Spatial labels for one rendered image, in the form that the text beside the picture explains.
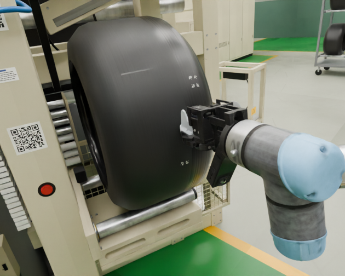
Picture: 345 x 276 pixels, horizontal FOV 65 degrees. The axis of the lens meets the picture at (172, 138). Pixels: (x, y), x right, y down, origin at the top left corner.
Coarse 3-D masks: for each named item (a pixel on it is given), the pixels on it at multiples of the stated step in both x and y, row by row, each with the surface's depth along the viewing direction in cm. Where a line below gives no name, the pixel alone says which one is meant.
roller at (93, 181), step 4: (92, 176) 105; (96, 176) 105; (88, 180) 103; (92, 180) 104; (96, 180) 104; (100, 180) 105; (84, 184) 102; (88, 184) 103; (92, 184) 103; (96, 184) 104; (100, 184) 105; (84, 188) 103; (88, 188) 104
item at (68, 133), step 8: (48, 96) 116; (56, 96) 118; (64, 96) 111; (48, 104) 106; (56, 104) 107; (64, 104) 108; (56, 112) 107; (64, 112) 108; (56, 120) 109; (64, 120) 110; (72, 120) 110; (56, 128) 122; (64, 128) 111; (72, 128) 111; (64, 136) 113; (72, 136) 114; (64, 144) 114; (72, 144) 114; (64, 152) 116; (72, 152) 117; (80, 152) 117; (72, 160) 117
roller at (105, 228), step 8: (184, 192) 90; (192, 192) 91; (168, 200) 88; (176, 200) 88; (184, 200) 89; (192, 200) 92; (144, 208) 85; (152, 208) 86; (160, 208) 86; (168, 208) 87; (120, 216) 83; (128, 216) 83; (136, 216) 83; (144, 216) 84; (152, 216) 86; (96, 224) 81; (104, 224) 80; (112, 224) 81; (120, 224) 81; (128, 224) 82; (104, 232) 80; (112, 232) 81
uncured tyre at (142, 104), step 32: (96, 32) 65; (128, 32) 66; (160, 32) 68; (96, 64) 60; (128, 64) 60; (160, 64) 63; (192, 64) 66; (96, 96) 60; (128, 96) 58; (160, 96) 61; (192, 96) 64; (96, 128) 64; (128, 128) 59; (160, 128) 61; (96, 160) 99; (128, 160) 61; (160, 160) 64; (192, 160) 69; (128, 192) 68; (160, 192) 72
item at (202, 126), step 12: (192, 108) 49; (204, 108) 49; (216, 108) 48; (228, 108) 48; (240, 108) 44; (192, 120) 52; (204, 120) 48; (216, 120) 46; (228, 120) 43; (240, 120) 44; (204, 132) 48; (216, 132) 48; (228, 132) 43; (204, 144) 50; (216, 144) 49
